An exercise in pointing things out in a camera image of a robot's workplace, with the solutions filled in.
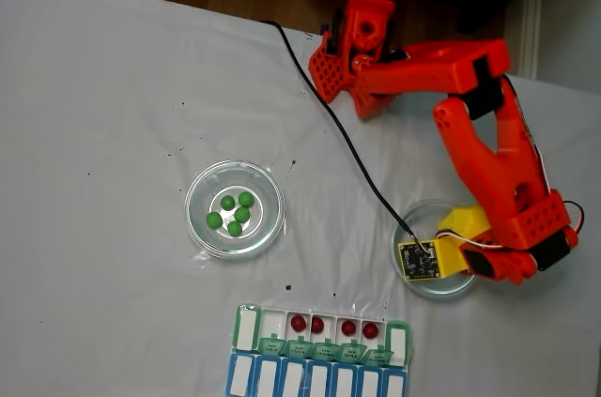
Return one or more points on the red pill ball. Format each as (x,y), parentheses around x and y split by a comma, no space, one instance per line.
(348,327)
(318,325)
(370,330)
(298,323)

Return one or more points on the weekly pill organizer box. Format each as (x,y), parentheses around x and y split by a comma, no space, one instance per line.
(263,378)

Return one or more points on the clear glass bowl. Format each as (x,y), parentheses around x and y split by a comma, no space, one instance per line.
(206,186)
(422,223)

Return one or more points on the white door trim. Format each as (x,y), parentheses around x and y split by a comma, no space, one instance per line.
(530,17)

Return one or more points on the white table cloth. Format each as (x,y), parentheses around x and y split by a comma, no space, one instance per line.
(94,134)

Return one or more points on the camera board on yellow mount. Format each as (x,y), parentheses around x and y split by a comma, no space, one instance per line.
(420,261)

